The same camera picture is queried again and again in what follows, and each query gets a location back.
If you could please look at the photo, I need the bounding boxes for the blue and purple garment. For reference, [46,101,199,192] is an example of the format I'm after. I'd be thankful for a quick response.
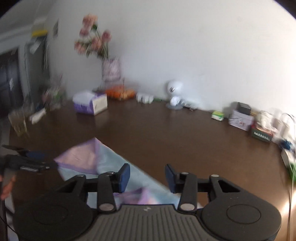
[54,138,180,208]

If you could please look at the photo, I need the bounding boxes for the person's left hand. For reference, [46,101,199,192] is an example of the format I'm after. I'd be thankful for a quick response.
[1,175,16,200]

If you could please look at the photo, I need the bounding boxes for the glass cup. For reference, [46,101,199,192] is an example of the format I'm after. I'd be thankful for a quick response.
[8,109,27,137]

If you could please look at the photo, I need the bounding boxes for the small green white box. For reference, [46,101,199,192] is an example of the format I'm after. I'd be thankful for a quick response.
[211,111,224,121]

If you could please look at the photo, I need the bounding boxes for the purple white tissue pack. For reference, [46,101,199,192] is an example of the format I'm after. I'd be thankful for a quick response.
[72,90,108,116]

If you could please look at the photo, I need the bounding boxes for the lavender tin box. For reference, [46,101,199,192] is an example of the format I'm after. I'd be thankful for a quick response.
[228,102,254,131]

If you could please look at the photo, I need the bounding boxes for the dark green tissue box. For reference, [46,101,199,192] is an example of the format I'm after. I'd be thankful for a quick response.
[250,123,274,143]

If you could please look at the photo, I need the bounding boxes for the orange snack packet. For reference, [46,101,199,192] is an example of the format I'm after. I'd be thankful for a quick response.
[105,85,136,100]

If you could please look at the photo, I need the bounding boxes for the white small bottles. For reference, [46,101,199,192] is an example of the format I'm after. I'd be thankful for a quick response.
[136,92,154,104]

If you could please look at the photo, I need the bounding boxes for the green flat package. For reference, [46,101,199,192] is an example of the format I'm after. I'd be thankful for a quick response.
[281,149,295,182]

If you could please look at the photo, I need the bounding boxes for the grey cabinet with papers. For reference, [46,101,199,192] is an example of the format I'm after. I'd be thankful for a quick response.
[25,18,50,104]

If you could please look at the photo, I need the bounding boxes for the patterned flower vase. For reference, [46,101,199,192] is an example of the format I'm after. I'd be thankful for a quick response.
[102,58,121,82]

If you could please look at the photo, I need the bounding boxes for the pink artificial flowers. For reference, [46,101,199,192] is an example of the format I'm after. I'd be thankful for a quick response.
[74,14,111,60]

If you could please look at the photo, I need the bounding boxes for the white round desk camera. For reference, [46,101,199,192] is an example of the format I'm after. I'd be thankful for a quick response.
[166,80,183,110]

